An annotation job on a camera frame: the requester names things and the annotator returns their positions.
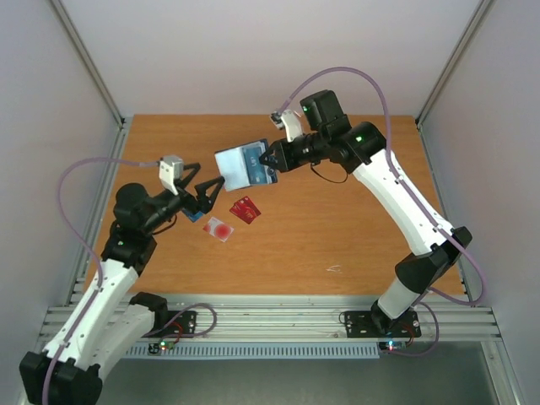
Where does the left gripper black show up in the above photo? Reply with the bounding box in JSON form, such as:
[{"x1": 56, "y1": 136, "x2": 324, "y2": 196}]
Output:
[{"x1": 142, "y1": 161, "x2": 224, "y2": 234}]

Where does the blue VIP card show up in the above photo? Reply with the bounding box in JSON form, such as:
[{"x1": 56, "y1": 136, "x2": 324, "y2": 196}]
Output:
[{"x1": 240, "y1": 139, "x2": 278, "y2": 186}]

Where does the blue card holder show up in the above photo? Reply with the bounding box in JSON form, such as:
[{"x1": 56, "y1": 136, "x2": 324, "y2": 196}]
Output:
[{"x1": 214, "y1": 143, "x2": 251, "y2": 192}]

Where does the small blue card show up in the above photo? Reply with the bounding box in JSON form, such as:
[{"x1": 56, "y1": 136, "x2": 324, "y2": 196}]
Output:
[{"x1": 182, "y1": 210, "x2": 203, "y2": 223}]

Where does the white card red circle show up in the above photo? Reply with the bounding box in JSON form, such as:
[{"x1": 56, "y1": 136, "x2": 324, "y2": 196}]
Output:
[{"x1": 202, "y1": 217, "x2": 234, "y2": 242}]

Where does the red VIP card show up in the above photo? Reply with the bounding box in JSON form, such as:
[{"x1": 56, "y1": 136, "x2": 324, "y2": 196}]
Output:
[{"x1": 229, "y1": 202, "x2": 261, "y2": 224}]

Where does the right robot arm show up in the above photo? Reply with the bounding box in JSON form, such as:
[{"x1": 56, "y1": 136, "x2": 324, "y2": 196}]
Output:
[{"x1": 259, "y1": 90, "x2": 472, "y2": 335}]

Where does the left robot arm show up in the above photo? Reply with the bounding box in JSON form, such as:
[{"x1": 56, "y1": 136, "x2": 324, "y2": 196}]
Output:
[{"x1": 19, "y1": 155, "x2": 224, "y2": 404}]

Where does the left circuit board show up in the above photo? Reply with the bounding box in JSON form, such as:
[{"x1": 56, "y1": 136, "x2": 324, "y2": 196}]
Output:
[{"x1": 147, "y1": 341, "x2": 176, "y2": 356}]

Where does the circuit board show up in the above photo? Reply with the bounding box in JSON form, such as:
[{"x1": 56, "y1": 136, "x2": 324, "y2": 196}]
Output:
[
  {"x1": 147, "y1": 341, "x2": 176, "y2": 356},
  {"x1": 379, "y1": 340, "x2": 412, "y2": 352}
]

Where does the right circuit board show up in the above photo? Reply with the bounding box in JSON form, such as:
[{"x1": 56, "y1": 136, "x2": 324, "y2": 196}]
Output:
[{"x1": 379, "y1": 340, "x2": 412, "y2": 352}]

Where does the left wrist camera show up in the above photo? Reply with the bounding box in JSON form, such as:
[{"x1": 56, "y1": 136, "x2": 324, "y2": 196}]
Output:
[{"x1": 159, "y1": 155, "x2": 184, "y2": 196}]

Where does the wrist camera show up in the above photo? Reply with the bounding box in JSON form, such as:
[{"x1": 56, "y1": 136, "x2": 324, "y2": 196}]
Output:
[
  {"x1": 159, "y1": 155, "x2": 184, "y2": 196},
  {"x1": 270, "y1": 109, "x2": 304, "y2": 143}
]

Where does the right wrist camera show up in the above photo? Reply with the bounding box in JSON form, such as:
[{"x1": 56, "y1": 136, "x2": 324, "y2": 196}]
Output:
[{"x1": 270, "y1": 109, "x2": 304, "y2": 143}]

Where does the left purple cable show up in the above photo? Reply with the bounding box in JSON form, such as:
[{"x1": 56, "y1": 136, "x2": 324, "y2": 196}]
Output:
[{"x1": 41, "y1": 157, "x2": 161, "y2": 405}]

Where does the aluminium rail frame front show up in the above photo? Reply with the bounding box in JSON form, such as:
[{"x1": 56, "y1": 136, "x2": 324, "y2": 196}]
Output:
[{"x1": 40, "y1": 294, "x2": 503, "y2": 343}]

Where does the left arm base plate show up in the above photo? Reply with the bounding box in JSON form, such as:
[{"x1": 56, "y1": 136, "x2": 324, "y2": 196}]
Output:
[{"x1": 157, "y1": 310, "x2": 197, "y2": 338}]

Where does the blue slotted cable duct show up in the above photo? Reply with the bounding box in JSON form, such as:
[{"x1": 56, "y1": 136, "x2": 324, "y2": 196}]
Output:
[{"x1": 125, "y1": 342, "x2": 380, "y2": 361}]

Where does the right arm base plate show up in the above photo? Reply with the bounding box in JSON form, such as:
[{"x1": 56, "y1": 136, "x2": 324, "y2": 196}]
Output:
[{"x1": 338, "y1": 310, "x2": 422, "y2": 338}]

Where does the left rear aluminium post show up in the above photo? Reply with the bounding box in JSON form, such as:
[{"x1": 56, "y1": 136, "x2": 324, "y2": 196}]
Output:
[{"x1": 47, "y1": 0, "x2": 125, "y2": 127}]

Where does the aluminium post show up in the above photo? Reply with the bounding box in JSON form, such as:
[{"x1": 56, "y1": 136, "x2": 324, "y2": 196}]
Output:
[
  {"x1": 415, "y1": 0, "x2": 497, "y2": 127},
  {"x1": 47, "y1": 0, "x2": 125, "y2": 127}
]

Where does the right rear aluminium post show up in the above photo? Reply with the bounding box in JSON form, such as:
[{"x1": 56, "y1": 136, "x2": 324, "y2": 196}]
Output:
[{"x1": 415, "y1": 0, "x2": 497, "y2": 127}]

